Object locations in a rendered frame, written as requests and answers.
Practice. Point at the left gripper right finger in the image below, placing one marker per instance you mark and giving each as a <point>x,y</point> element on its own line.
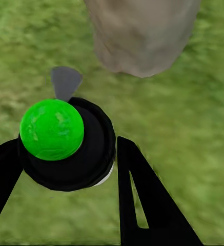
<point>167,225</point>

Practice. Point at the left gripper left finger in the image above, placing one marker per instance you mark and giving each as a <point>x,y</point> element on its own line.
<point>10,170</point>

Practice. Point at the pesticide atomizer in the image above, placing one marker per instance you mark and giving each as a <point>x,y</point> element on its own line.
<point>68,143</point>

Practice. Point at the tree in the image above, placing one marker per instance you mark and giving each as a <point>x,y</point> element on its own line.
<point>141,37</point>

